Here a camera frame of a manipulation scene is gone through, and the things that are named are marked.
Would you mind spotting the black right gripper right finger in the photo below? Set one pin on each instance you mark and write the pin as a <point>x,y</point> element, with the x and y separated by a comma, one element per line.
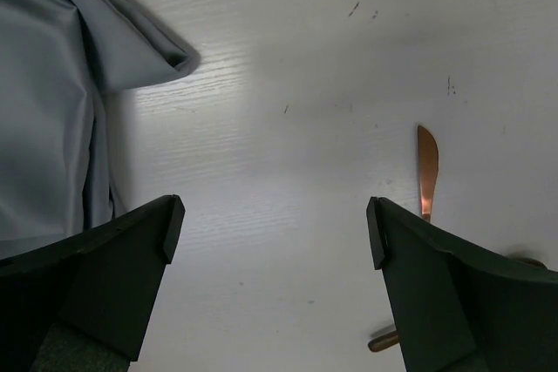
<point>458,306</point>

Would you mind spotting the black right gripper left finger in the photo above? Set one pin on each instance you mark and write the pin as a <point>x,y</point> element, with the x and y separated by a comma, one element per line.
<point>84,303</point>

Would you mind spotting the grey cloth placemat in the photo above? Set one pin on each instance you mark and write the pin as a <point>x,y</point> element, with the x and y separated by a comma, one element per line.
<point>59,58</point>

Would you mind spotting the copper spoon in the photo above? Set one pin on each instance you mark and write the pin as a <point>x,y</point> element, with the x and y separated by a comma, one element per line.
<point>381,341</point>

